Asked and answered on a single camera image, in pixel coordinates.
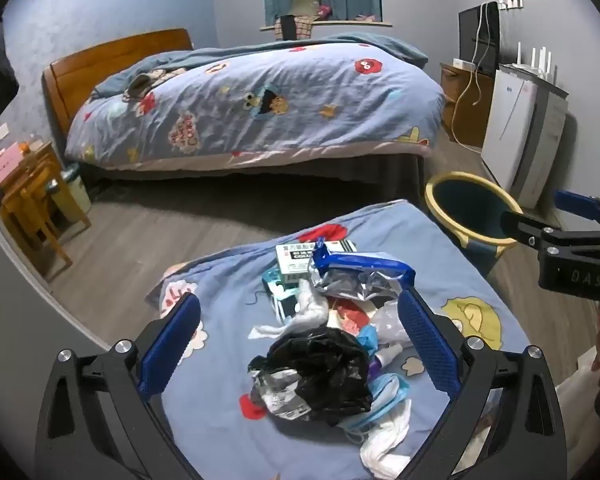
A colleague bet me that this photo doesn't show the black plastic bag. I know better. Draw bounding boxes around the black plastic bag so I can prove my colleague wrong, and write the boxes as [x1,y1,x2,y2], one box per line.
[249,327,376,426]

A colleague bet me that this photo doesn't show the wooden cabinet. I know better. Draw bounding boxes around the wooden cabinet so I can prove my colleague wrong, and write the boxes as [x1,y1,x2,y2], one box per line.
[440,62,496,148]

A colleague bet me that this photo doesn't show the plaid cloth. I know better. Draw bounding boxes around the plaid cloth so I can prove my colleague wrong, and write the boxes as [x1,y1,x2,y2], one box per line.
[274,15,315,40]

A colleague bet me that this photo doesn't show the green white medicine box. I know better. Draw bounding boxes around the green white medicine box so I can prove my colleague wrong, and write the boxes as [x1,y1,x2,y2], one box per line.
[274,241,358,286]

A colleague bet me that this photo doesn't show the white bucket green lid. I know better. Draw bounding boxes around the white bucket green lid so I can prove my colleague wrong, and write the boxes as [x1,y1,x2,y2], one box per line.
[47,164,92,225]

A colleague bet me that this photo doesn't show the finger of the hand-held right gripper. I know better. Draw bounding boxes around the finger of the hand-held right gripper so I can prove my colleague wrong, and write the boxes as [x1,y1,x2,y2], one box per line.
[500,209,581,256]
[554,189,600,233]

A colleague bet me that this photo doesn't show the purple spray bottle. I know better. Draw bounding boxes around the purple spray bottle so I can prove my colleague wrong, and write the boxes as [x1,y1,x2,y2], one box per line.
[372,342,406,376]

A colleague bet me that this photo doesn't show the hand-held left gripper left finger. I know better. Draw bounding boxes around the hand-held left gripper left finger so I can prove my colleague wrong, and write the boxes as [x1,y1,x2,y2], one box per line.
[35,292,203,480]

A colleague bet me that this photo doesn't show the yellow rimmed teal trash bin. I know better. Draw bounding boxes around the yellow rimmed teal trash bin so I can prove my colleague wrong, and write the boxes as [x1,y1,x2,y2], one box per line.
[424,171,525,281]

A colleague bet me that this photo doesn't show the wooden bed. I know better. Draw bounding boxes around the wooden bed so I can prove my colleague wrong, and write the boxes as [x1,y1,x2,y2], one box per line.
[41,28,448,196]

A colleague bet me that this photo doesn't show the teal grey blanket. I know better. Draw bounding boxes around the teal grey blanket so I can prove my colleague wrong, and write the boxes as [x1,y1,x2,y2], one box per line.
[325,34,429,67]

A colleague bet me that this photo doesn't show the white cloth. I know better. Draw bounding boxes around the white cloth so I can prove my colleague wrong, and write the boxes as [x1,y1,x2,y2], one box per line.
[360,400,412,480]

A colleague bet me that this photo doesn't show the grey printed plastic wrapper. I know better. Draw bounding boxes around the grey printed plastic wrapper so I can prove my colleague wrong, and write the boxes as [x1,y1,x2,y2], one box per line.
[250,367,321,422]

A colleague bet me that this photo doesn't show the wooden stool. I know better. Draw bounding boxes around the wooden stool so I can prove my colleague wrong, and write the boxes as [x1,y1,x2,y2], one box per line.
[0,142,92,276]

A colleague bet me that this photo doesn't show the white cable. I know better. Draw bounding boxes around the white cable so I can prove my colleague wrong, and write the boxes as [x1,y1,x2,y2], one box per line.
[450,2,498,148]

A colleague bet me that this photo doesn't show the black monitor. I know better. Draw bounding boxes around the black monitor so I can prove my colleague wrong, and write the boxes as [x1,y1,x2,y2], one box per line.
[458,2,501,73]

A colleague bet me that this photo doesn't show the red white wrapper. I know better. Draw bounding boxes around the red white wrapper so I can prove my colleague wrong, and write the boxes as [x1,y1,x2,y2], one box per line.
[330,300,376,336]

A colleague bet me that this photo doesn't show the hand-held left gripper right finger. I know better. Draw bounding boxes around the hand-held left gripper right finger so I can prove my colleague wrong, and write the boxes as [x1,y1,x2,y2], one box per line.
[397,287,568,480]

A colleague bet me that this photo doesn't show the blue face mask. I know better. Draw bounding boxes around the blue face mask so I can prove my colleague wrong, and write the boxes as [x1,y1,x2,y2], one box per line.
[340,372,412,433]

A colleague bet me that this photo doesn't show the pink box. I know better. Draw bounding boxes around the pink box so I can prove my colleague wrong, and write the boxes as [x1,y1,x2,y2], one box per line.
[0,142,23,186]

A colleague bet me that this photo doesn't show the white tissue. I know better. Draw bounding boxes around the white tissue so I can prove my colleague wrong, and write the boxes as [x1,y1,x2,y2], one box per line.
[250,280,336,341]
[370,300,406,346]

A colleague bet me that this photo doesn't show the teal blister pack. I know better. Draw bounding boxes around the teal blister pack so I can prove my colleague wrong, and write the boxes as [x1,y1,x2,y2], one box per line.
[262,267,306,321]

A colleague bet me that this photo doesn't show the white router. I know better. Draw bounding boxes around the white router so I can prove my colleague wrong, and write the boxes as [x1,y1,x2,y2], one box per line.
[517,42,556,81]

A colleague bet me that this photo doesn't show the blue silver foil wrapper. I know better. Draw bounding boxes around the blue silver foil wrapper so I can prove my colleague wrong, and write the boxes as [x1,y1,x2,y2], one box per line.
[307,237,417,306]

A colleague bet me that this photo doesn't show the blue glove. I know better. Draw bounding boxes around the blue glove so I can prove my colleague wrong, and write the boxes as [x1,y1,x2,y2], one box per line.
[354,324,381,358]

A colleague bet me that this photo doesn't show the white air purifier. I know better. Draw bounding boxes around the white air purifier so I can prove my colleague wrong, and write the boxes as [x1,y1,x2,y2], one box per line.
[481,63,570,209]

